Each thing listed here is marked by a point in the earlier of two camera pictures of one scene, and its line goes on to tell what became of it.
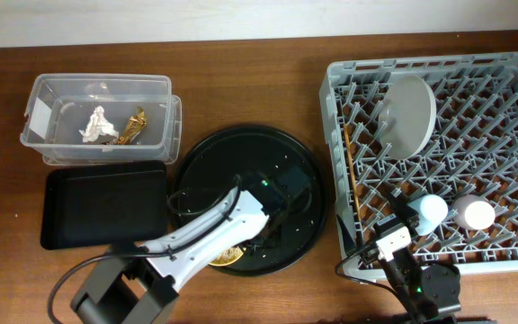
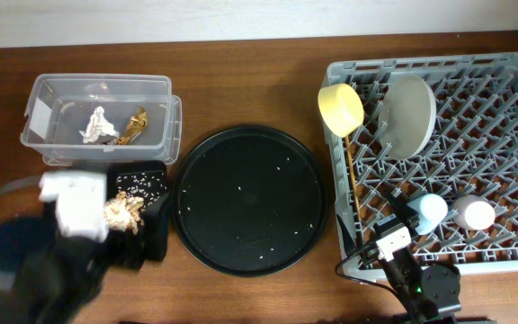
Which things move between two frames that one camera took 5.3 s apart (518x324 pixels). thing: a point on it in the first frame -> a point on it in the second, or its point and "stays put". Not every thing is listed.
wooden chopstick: x=357 y=200 stays put
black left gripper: x=292 y=181 -> x=118 y=243
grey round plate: x=407 y=117 stays put
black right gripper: x=377 y=231 stays put
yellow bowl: x=227 y=256 -> x=340 y=109
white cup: x=473 y=212 stays put
